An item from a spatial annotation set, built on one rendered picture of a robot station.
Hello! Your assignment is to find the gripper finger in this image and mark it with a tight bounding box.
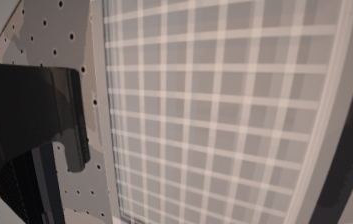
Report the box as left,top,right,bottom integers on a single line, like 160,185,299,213
0,64,90,173

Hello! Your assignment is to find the grey perforated base plate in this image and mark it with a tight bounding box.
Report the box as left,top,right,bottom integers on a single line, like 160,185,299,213
0,0,113,224

